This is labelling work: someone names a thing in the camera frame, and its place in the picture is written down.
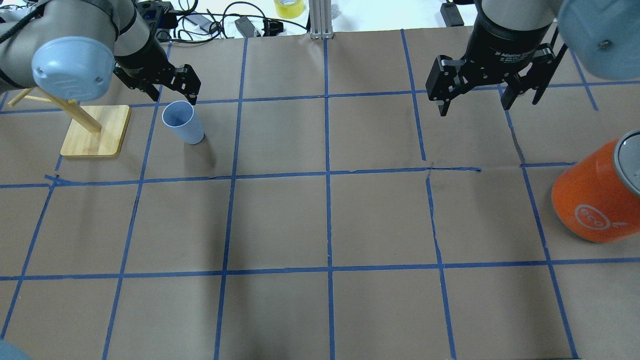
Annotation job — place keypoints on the yellow tape roll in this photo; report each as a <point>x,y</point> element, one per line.
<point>289,9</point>

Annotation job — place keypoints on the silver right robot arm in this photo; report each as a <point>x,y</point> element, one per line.
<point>604,34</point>

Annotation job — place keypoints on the orange can with grey lid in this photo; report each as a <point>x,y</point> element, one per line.
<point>598,199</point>

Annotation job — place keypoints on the wooden cup stand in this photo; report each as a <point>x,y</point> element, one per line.
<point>94,131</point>

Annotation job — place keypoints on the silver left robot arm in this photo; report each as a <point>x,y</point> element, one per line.
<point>73,48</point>

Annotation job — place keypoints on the light blue plastic cup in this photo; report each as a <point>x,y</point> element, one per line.
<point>181,117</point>

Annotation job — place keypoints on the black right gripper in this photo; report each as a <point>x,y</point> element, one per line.
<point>505,41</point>

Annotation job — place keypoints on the aluminium frame post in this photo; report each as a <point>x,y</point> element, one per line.
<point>320,19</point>

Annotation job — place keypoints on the black power brick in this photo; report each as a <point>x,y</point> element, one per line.
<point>451,15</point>

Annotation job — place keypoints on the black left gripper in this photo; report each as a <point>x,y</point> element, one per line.
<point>141,61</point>

